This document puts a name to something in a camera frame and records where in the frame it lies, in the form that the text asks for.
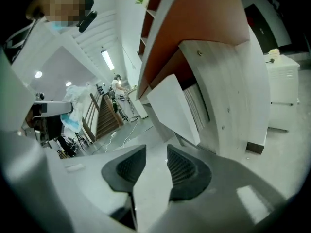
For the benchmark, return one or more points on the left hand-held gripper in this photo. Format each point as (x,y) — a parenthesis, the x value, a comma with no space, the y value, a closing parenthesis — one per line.
(48,127)

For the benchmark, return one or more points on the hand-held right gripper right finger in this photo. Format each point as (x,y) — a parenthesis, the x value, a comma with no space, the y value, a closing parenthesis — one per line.
(218,203)

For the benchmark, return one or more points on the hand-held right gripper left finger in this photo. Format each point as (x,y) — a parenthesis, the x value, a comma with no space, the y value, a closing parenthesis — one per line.
(87,178)

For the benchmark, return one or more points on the white and blue item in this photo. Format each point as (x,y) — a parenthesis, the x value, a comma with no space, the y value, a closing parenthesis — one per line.
(76,105)

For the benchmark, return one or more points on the white desk drawer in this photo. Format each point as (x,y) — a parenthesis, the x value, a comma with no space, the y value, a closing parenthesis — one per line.
(173,110)

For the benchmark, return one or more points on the wooden desk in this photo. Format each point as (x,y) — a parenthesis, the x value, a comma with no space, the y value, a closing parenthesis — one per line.
(218,57)

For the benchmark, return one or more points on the pale yellow item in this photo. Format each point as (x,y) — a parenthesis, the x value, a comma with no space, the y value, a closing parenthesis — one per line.
(274,51)

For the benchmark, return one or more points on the round ceiling light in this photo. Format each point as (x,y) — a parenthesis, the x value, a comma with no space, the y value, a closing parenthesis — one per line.
(68,84)
(38,74)

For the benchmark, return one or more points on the black tripod stand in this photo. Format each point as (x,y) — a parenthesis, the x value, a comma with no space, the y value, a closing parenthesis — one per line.
(69,147)

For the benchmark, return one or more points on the wooden staircase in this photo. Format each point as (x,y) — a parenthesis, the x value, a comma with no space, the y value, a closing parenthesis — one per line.
(107,120)

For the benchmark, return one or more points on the rectangular ceiling light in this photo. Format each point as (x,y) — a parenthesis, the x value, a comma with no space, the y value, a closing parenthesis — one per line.
(107,59)

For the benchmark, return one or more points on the person's head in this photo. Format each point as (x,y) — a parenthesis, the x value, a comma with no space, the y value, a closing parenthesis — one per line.
(58,5)

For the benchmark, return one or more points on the white metal cabinet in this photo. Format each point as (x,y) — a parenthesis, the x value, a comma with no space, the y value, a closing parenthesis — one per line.
(283,91)

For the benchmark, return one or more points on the dark door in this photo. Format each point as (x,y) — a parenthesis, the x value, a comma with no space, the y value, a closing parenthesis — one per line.
(264,28)

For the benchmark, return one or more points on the black head-worn camera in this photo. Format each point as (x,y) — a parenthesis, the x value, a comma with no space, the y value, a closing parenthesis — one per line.
(87,21)

